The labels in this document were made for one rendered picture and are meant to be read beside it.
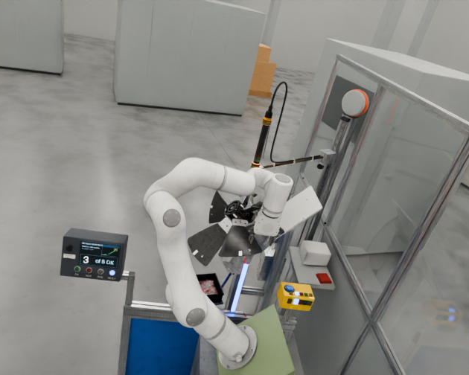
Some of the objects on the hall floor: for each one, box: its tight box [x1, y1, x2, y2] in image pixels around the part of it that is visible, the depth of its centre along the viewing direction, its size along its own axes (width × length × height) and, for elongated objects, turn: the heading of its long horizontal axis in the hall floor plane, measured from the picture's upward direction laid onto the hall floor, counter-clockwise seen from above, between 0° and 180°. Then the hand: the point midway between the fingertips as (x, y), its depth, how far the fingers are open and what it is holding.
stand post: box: [224, 272, 240, 310], centre depth 256 cm, size 4×9×91 cm, turn 163°
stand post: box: [255, 227, 296, 313], centre depth 254 cm, size 4×9×115 cm, turn 163°
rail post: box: [118, 317, 131, 375], centre depth 206 cm, size 4×4×78 cm
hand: (260, 240), depth 155 cm, fingers open, 8 cm apart
